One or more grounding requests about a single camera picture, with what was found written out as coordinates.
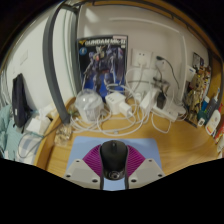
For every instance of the clear crumpled wrapper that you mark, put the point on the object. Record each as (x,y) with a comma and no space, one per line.
(63,135)

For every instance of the black computer mouse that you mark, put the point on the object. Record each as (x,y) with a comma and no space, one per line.
(114,156)

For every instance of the white cube charger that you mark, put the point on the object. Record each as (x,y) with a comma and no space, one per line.
(115,102)

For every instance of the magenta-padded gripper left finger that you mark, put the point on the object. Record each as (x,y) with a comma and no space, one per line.
(80,170)

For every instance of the white wall socket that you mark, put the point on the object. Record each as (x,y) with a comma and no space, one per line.
(141,58)
(165,65)

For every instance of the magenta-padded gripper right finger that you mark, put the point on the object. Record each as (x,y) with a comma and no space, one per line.
(148,170)

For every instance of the colourful figure boxes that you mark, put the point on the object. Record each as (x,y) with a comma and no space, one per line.
(203,73)

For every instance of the robot model kit box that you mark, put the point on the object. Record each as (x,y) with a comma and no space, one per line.
(100,66)

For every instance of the white power strip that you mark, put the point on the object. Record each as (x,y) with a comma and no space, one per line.
(170,111)

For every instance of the white-nozzle spray bottle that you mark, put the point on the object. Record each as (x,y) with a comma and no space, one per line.
(213,103)

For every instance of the large white power adapter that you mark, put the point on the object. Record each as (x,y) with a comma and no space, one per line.
(147,100)

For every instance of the white wall box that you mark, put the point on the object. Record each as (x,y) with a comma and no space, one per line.
(190,73)

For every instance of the light blue mouse pad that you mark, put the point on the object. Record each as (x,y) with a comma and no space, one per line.
(83,146)

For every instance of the tan brick tree figure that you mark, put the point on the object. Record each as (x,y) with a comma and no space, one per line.
(193,100)

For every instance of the teal checked cloth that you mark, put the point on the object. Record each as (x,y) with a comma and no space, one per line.
(11,136)

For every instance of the grey metal frame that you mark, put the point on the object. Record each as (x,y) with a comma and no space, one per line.
(50,66)

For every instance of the clear plastic bag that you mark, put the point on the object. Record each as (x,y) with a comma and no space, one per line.
(88,105)

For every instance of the white lotion pump bottle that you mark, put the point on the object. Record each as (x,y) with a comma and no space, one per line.
(213,121)

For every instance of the small white box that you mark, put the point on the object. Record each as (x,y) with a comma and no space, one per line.
(36,125)

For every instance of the black hanging bag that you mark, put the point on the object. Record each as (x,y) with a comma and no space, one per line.
(20,100)

